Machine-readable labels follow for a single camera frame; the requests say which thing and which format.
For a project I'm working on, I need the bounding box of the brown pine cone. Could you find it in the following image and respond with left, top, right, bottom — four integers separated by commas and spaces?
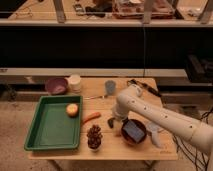
87, 125, 102, 150

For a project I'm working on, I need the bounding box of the purple bowl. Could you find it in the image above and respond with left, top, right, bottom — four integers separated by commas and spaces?
45, 78, 68, 95

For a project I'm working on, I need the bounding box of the wooden table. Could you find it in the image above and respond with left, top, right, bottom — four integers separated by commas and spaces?
28, 77, 179, 161

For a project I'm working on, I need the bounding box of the orange carrot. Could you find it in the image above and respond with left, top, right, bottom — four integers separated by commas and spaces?
82, 112, 101, 124

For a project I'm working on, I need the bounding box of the white cup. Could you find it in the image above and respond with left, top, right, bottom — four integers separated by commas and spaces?
68, 74, 81, 92

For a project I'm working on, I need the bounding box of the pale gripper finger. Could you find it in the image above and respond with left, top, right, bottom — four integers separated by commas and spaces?
114, 120, 122, 136

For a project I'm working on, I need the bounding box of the yellow apple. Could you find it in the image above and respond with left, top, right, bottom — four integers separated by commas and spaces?
66, 103, 79, 117

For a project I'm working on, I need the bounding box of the green plastic tray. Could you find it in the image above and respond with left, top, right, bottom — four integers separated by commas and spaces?
24, 95, 82, 151

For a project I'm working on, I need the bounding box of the blue sponge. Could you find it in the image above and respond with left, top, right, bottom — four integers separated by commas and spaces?
122, 119, 146, 142

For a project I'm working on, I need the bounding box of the black handled tool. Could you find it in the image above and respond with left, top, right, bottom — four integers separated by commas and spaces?
127, 79, 162, 97

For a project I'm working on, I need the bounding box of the black eraser block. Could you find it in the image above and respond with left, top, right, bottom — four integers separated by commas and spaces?
107, 117, 115, 128

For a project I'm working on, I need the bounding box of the grey blue cup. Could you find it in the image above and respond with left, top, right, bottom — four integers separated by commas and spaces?
105, 80, 116, 95

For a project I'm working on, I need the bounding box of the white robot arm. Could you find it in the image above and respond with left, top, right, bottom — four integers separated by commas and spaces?
112, 84, 213, 155

